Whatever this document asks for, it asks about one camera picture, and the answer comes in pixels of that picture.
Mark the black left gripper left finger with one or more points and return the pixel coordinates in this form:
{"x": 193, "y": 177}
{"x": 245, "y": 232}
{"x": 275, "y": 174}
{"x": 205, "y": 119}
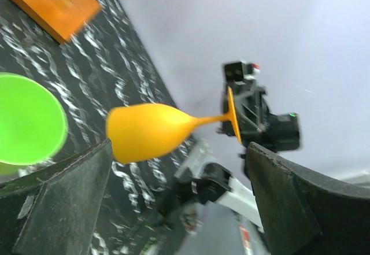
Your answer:
{"x": 54, "y": 210}

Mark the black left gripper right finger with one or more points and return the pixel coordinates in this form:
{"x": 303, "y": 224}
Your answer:
{"x": 305, "y": 212}

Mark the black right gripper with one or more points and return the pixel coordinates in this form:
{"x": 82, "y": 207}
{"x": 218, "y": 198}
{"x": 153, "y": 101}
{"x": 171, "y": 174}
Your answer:
{"x": 278, "y": 132}

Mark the green wine glass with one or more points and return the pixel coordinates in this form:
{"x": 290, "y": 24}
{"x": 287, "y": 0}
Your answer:
{"x": 34, "y": 125}

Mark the orange wine glass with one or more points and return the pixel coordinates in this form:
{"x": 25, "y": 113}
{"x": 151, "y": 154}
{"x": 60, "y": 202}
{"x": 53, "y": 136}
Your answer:
{"x": 145, "y": 131}

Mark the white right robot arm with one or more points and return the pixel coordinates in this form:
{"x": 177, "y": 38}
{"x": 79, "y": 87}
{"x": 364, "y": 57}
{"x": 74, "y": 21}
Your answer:
{"x": 214, "y": 184}

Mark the gold wire rack wooden base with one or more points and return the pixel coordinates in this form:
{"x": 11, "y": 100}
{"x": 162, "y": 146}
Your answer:
{"x": 61, "y": 19}

